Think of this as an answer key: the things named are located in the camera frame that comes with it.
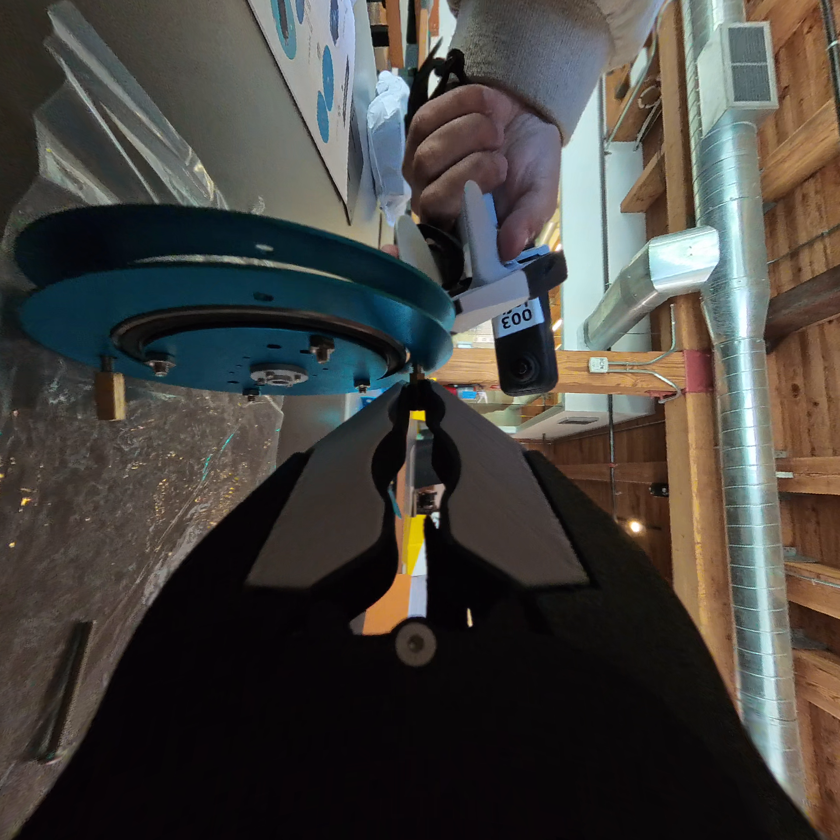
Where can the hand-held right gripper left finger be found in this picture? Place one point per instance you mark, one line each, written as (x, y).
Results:
(321, 525)

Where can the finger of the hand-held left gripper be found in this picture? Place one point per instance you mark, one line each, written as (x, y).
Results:
(492, 302)

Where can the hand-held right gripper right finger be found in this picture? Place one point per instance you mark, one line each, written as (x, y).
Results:
(512, 525)

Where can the blue metal turntable assembly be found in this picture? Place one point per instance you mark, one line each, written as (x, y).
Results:
(229, 289)

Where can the grey desk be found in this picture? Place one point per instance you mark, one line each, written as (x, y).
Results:
(216, 98)

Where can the person's left hand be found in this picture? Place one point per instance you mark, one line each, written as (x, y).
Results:
(499, 144)

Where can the wooden pillar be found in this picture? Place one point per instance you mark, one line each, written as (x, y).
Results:
(590, 377)

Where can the white electrical box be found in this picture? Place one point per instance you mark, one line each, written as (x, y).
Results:
(597, 365)

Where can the yellow plastic bin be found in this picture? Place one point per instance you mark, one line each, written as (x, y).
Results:
(415, 544)

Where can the white plastic-wrapped grey box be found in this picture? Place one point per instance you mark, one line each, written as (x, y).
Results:
(387, 131)

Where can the large clear plastic bag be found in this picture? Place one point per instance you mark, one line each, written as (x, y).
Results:
(98, 492)

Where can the white instruction booklet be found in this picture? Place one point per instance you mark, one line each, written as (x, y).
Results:
(315, 98)

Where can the white vent grille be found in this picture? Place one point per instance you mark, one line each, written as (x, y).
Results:
(749, 65)

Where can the silver ventilation duct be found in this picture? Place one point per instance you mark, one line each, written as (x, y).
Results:
(741, 328)

